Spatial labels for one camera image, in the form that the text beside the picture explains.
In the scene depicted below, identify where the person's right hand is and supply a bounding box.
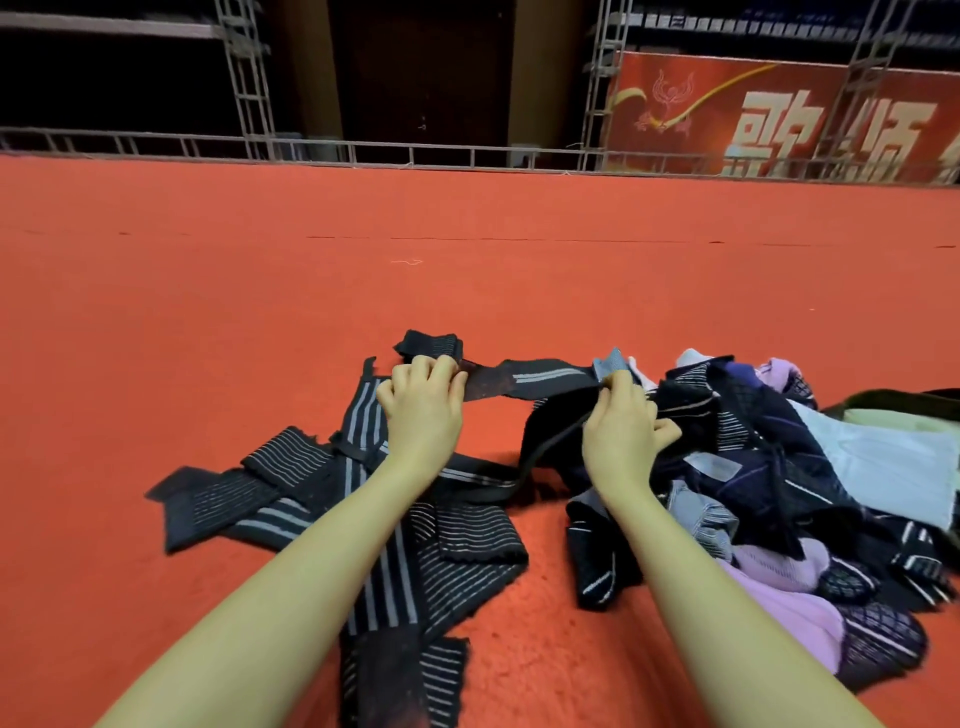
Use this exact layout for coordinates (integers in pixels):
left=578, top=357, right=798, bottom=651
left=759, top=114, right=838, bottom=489
left=582, top=367, right=684, bottom=509

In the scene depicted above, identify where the person's left hand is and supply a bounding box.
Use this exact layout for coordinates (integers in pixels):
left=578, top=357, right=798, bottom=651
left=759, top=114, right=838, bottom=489
left=375, top=354, right=470, bottom=482

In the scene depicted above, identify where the pile of black striped bands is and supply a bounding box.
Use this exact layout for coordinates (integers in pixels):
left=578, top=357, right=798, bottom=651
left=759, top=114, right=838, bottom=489
left=145, top=357, right=530, bottom=728

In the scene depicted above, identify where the person's right forearm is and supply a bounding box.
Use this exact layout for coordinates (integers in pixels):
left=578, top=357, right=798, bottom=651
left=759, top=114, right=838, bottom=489
left=607, top=487, right=887, bottom=728

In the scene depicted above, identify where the person's left forearm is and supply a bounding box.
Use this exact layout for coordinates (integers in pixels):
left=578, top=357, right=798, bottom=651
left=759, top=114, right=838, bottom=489
left=97, top=457, right=437, bottom=728

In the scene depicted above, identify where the heap of dark patterned socks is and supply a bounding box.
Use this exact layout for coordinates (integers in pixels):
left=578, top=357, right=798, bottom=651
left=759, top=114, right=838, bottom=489
left=562, top=348, right=960, bottom=695

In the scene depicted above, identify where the red banner with white print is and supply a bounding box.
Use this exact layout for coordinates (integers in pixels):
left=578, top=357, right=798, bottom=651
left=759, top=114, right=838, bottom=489
left=600, top=52, right=960, bottom=185

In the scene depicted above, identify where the dark brown door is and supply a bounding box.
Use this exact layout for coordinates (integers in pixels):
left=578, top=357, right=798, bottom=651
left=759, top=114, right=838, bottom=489
left=327, top=0, right=519, bottom=152

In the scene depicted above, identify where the grey metal truss tower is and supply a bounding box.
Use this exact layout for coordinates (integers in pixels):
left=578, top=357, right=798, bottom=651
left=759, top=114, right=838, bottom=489
left=817, top=0, right=917, bottom=174
left=217, top=0, right=279, bottom=159
left=577, top=0, right=639, bottom=170

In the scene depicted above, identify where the grey metal beam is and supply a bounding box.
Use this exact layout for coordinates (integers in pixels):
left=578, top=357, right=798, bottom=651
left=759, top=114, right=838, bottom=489
left=0, top=12, right=227, bottom=41

